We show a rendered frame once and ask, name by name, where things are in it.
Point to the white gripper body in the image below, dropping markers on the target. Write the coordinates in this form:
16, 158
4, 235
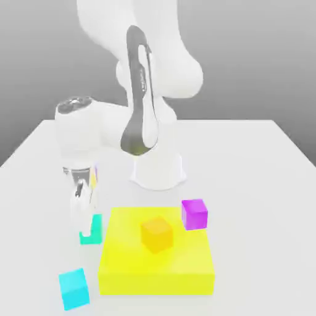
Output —
80, 212

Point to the small teal cube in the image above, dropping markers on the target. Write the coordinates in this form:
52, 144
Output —
96, 232

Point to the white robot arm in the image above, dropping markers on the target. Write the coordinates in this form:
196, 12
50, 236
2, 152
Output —
167, 49

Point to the small cyan cube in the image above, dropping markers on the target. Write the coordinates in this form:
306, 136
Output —
74, 288

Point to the small orange cube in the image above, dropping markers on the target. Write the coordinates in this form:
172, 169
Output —
156, 234

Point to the small magenta cube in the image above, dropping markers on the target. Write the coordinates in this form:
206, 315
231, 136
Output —
195, 216

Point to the large yellow box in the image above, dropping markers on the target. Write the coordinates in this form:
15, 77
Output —
153, 271

